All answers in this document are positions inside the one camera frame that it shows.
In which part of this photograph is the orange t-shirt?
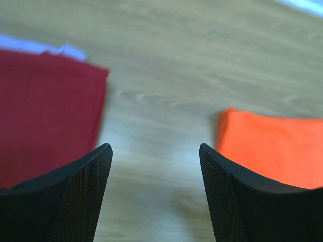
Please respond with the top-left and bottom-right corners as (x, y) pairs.
(216, 108), (322, 189)

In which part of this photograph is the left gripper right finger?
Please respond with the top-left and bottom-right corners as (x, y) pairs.
(199, 143), (322, 242)

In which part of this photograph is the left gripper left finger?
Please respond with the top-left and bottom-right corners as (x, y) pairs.
(1, 143), (113, 241)

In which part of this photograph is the folded dark red t-shirt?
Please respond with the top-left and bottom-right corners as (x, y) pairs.
(1, 50), (109, 188)

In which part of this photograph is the folded lavender t-shirt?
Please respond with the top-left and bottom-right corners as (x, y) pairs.
(1, 33), (87, 62)

